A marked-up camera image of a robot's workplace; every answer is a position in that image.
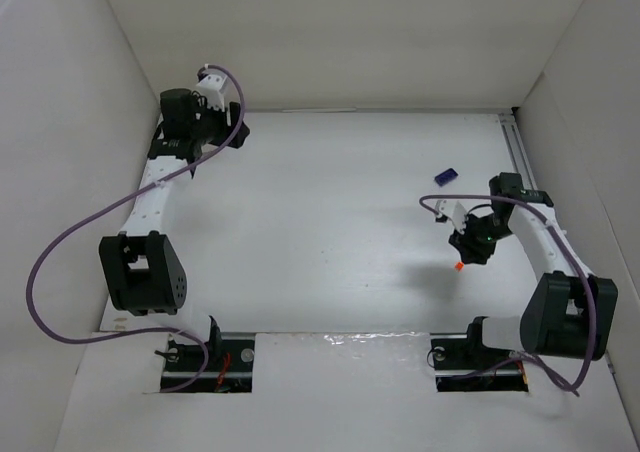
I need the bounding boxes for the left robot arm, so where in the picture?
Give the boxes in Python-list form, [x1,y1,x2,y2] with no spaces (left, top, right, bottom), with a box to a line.
[98,84,250,342]

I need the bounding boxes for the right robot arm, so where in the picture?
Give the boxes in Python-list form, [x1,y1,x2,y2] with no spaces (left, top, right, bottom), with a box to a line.
[436,173,618,361]

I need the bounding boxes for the dark blue lego plate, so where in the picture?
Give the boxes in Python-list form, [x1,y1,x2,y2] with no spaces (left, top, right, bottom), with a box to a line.
[434,168,459,187]

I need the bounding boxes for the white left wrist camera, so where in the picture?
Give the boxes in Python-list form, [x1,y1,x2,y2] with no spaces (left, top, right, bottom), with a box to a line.
[195,70,229,111]

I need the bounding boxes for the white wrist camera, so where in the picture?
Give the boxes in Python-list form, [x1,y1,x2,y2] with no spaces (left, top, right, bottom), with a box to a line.
[195,70,229,111]
[435,199,468,234]

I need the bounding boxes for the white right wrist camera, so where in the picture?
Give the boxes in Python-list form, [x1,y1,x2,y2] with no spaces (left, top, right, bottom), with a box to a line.
[435,199,468,234]

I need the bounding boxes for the metal rail right side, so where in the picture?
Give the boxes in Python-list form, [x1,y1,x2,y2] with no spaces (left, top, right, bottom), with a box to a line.
[498,111,584,329]

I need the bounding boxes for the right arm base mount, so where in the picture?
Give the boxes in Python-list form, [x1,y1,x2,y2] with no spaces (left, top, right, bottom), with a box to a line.
[427,334,529,393]

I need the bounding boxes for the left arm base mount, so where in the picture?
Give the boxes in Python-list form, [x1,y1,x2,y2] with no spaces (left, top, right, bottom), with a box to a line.
[153,332,256,393]

